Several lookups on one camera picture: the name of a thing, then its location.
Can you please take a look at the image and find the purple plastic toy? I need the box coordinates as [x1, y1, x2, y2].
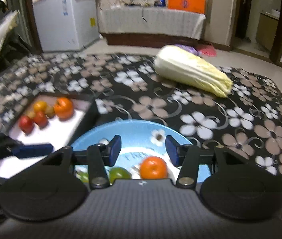
[176, 44, 200, 56]

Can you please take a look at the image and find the floral black tablecloth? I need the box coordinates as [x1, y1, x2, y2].
[0, 52, 282, 177]

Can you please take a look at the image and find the orange tangerine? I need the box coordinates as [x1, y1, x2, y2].
[139, 156, 168, 180]

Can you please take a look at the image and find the wooden tv cabinet with cloth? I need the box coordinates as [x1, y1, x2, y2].
[98, 6, 206, 48]

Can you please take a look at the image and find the pink floor mat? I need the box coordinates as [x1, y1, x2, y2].
[197, 44, 217, 57]

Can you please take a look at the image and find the green fruit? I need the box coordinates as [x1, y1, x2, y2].
[109, 167, 132, 184]
[75, 170, 89, 183]

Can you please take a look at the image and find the blue round plate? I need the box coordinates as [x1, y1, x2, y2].
[70, 119, 213, 184]

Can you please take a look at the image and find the white chest freezer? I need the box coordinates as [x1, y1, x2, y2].
[33, 0, 99, 52]

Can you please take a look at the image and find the black white fruit box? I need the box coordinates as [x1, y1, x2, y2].
[0, 92, 99, 179]

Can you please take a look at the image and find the red tomato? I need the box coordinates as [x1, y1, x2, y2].
[33, 111, 48, 128]
[19, 115, 34, 134]

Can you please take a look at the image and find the napa cabbage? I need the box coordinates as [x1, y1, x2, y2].
[154, 45, 233, 98]

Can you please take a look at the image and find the brown kiwi fruit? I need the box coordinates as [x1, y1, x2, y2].
[45, 105, 55, 119]

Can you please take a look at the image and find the small yellow orange fruit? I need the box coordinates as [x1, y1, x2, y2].
[33, 100, 48, 113]

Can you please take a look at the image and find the large orange fruit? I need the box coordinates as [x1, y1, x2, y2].
[53, 97, 74, 120]

